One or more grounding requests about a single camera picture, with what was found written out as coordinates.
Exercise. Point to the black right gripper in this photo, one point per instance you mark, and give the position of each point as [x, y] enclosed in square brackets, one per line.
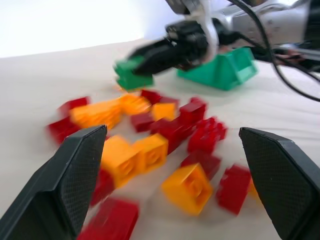
[190, 42]

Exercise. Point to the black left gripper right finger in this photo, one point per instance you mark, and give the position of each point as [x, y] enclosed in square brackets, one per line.
[285, 190]

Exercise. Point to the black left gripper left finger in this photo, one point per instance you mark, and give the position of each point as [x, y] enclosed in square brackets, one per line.
[50, 200]

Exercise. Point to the green toy block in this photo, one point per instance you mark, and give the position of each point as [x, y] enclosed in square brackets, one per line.
[127, 76]

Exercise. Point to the red toy block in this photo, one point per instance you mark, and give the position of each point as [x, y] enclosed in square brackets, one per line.
[233, 190]
[170, 100]
[175, 132]
[62, 130]
[75, 105]
[103, 187]
[151, 96]
[207, 161]
[112, 220]
[141, 122]
[207, 136]
[192, 110]

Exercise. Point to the teal plastic bin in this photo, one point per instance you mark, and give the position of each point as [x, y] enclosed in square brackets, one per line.
[220, 73]

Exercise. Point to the long orange toy block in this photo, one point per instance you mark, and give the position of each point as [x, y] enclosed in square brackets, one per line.
[97, 115]

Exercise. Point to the dark robot body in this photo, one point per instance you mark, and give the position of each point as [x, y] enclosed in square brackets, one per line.
[312, 20]

